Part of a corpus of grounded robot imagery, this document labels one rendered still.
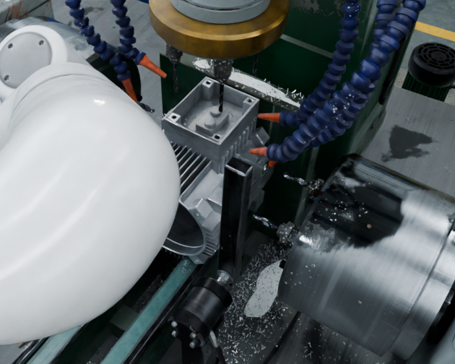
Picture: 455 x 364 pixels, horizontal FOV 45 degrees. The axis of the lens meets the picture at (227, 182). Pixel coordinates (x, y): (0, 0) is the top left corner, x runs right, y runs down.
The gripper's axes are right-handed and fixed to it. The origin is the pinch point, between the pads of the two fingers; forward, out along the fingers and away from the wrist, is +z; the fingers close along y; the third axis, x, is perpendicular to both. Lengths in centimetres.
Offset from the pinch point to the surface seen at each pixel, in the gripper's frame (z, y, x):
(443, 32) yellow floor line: 216, 13, 154
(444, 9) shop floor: 228, 7, 174
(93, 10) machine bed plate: 55, -64, 36
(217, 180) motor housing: 4.1, 11.3, 2.0
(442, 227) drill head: -2.3, 42.8, 8.8
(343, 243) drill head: -3.6, 32.9, 1.1
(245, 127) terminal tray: 4.6, 11.0, 11.4
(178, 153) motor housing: 0.5, 5.1, 2.6
